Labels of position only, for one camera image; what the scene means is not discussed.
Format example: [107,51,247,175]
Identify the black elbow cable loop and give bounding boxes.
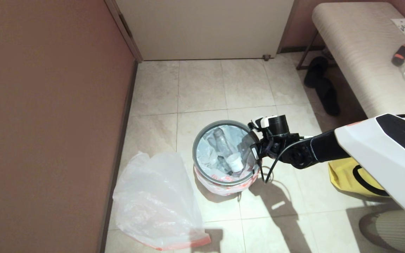
[352,164,390,197]

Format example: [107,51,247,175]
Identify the grey ribbed round stool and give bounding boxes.
[359,209,405,253]

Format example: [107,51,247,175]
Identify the spare white red plastic bag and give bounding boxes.
[193,125,261,196]

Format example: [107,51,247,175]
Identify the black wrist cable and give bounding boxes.
[263,138,312,184]

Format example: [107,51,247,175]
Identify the grey bin rim ring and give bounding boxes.
[192,120,263,186]

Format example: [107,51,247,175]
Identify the clear plastic bottle white label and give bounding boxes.
[212,128,244,173]

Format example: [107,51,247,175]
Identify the black and red marker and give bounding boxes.
[391,44,405,67]

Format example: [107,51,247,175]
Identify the light wood bench metal legs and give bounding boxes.
[296,2,405,120]

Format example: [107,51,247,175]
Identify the yellow fabric bag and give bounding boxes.
[328,123,405,198]

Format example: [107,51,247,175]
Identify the pale door panel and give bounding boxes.
[115,0,294,60]

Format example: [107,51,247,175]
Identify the brown door frame post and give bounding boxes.
[104,0,143,63]
[276,0,298,53]

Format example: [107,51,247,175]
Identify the white and red plastic bag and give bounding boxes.
[112,151,211,251]

